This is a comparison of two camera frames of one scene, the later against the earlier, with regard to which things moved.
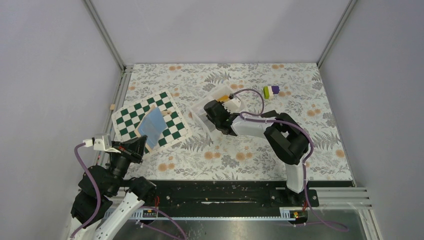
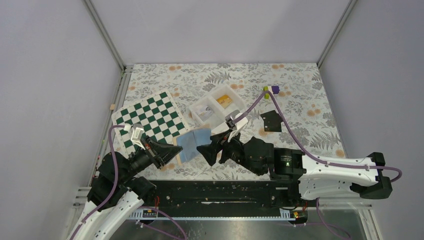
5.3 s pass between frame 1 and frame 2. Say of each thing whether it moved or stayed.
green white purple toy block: stayed
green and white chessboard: stayed
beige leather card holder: moved
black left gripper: moved
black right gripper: moved
